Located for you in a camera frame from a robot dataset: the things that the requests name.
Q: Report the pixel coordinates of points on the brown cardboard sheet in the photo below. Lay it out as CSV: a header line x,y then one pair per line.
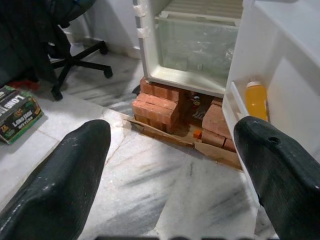
x,y
212,152

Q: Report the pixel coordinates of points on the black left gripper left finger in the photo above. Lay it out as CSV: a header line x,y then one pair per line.
x,y
55,190

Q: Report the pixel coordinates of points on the small orange block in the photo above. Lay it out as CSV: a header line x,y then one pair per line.
x,y
197,134

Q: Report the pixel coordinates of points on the small dark container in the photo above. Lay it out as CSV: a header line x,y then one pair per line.
x,y
196,102

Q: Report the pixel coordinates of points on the small black plastic piece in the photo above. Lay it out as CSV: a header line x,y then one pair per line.
x,y
136,90

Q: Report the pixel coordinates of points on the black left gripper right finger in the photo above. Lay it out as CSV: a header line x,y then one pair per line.
x,y
287,187

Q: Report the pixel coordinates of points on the white fridge door shelf rail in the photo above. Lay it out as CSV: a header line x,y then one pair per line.
x,y
237,100

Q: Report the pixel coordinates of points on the clear fridge crisper drawer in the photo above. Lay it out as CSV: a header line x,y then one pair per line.
x,y
197,45

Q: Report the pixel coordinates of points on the silver fridge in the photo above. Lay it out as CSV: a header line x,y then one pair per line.
x,y
150,50

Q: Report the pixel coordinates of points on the green printed cardboard box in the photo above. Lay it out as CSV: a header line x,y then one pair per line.
x,y
20,115

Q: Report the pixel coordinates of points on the orange squeeze bottle white cap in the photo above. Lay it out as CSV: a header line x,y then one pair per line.
x,y
256,102

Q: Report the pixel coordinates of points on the black office chair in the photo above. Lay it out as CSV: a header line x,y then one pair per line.
x,y
30,37

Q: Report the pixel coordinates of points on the red brick stack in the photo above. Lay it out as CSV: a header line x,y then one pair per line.
x,y
215,125
155,105

